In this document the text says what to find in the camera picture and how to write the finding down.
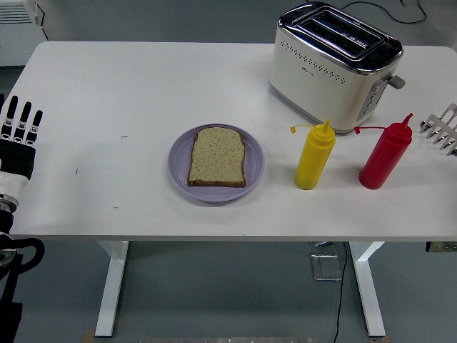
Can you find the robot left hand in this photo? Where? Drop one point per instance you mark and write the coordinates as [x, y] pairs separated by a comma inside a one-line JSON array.
[[16, 157]]

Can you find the red squeeze bottle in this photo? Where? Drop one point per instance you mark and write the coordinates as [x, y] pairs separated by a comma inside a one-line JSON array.
[[383, 157]]

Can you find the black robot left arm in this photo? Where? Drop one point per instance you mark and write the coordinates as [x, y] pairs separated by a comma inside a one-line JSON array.
[[10, 286]]

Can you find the bread slice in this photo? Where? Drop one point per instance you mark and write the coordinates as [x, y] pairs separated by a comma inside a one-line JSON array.
[[218, 157]]

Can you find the white grilled appliance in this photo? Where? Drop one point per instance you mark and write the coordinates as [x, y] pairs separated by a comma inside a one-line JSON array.
[[18, 14]]

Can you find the white table leg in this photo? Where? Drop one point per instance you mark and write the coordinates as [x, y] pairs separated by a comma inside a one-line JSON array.
[[111, 286], [367, 286]]

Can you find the brown cardboard piece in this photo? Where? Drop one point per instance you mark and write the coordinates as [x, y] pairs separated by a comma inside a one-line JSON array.
[[88, 336]]

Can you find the purple plate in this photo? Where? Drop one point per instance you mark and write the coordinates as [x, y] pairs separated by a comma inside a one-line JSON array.
[[255, 160]]

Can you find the yellow squeeze bottle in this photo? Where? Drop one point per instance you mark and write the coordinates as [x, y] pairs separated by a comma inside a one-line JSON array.
[[314, 157]]

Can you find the cream and chrome toaster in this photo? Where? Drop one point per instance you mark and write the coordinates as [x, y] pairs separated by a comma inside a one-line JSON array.
[[314, 89]]

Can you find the square metal floor plate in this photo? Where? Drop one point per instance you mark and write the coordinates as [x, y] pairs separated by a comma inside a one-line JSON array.
[[325, 268]]

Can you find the metal toast rack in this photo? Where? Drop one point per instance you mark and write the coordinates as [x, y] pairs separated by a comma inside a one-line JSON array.
[[433, 123]]

